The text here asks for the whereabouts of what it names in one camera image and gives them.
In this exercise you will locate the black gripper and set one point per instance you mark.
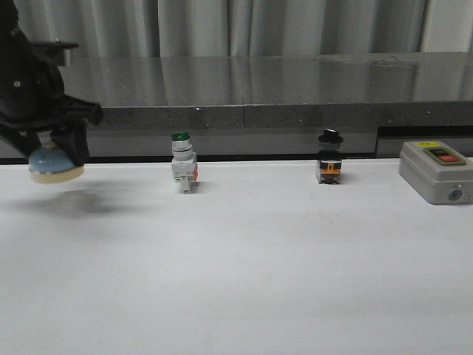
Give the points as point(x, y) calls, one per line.
point(32, 96)

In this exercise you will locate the blue cream desk bell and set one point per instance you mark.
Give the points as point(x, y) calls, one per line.
point(50, 164)

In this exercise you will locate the grey curtain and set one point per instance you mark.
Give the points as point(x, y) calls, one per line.
point(249, 28)

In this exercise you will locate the grey granite counter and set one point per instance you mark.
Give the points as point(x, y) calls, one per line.
point(274, 108)

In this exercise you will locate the green pushbutton switch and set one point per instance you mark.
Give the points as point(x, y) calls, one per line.
point(184, 163)

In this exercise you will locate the black rotary selector switch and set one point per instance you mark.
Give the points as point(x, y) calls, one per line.
point(328, 167)

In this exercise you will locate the grey on-off switch box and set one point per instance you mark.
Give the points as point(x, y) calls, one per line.
point(440, 174)

